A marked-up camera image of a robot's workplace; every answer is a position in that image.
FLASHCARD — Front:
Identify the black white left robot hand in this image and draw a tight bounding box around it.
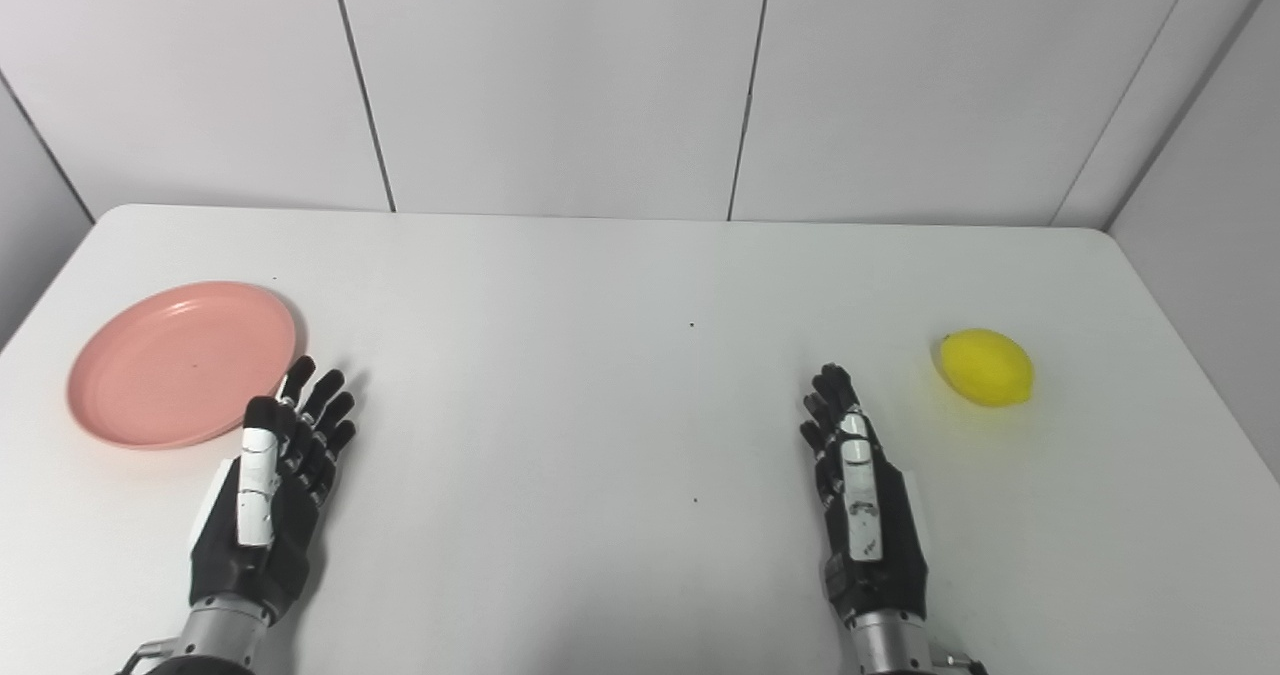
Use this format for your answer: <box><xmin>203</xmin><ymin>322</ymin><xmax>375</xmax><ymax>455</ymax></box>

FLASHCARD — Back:
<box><xmin>188</xmin><ymin>356</ymin><xmax>358</xmax><ymax>624</ymax></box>

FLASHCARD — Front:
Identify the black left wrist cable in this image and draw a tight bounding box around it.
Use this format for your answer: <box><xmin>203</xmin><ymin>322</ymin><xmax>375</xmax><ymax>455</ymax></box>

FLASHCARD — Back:
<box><xmin>115</xmin><ymin>640</ymin><xmax>183</xmax><ymax>675</ymax></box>

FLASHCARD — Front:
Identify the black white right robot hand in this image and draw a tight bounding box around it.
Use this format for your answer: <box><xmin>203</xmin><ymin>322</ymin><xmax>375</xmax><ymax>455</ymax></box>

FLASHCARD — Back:
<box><xmin>798</xmin><ymin>362</ymin><xmax>931</xmax><ymax>624</ymax></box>

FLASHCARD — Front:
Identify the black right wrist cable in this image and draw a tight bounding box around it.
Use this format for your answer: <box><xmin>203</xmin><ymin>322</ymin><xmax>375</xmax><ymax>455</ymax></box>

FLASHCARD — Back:
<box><xmin>930</xmin><ymin>645</ymin><xmax>991</xmax><ymax>675</ymax></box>

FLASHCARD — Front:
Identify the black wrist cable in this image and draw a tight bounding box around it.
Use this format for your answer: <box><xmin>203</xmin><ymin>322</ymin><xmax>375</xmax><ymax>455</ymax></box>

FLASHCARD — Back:
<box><xmin>115</xmin><ymin>640</ymin><xmax>183</xmax><ymax>675</ymax></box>
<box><xmin>930</xmin><ymin>645</ymin><xmax>991</xmax><ymax>675</ymax></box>

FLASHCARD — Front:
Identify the yellow lemon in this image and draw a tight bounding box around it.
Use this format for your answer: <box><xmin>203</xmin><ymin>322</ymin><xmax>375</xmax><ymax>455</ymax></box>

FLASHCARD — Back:
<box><xmin>937</xmin><ymin>328</ymin><xmax>1036</xmax><ymax>408</ymax></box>

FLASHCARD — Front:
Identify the pink round plate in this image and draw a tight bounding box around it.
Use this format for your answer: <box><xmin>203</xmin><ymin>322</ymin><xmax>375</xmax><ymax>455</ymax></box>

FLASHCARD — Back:
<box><xmin>66</xmin><ymin>281</ymin><xmax>299</xmax><ymax>451</ymax></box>

